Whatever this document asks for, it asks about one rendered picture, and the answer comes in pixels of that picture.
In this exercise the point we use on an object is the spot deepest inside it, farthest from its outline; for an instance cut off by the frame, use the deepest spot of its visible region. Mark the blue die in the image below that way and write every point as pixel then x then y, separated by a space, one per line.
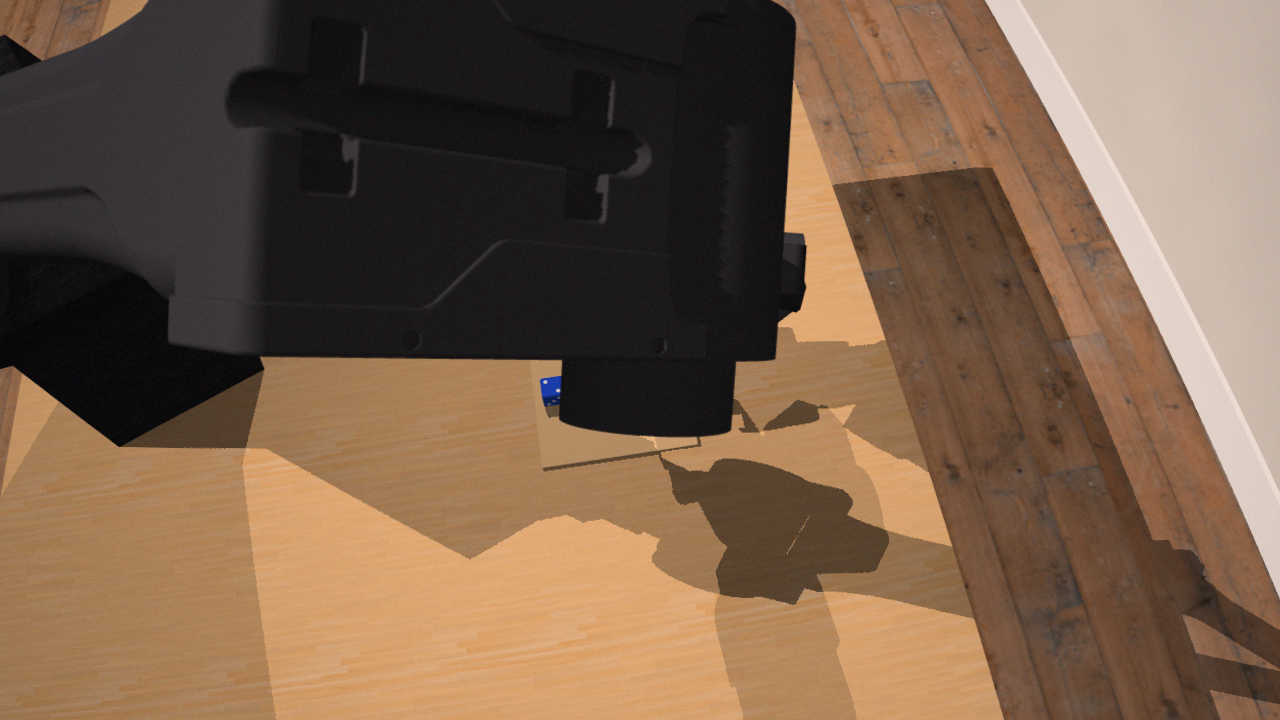
pixel 550 389

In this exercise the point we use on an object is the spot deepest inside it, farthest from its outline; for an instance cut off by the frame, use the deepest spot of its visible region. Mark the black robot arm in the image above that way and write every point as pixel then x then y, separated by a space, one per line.
pixel 172 147

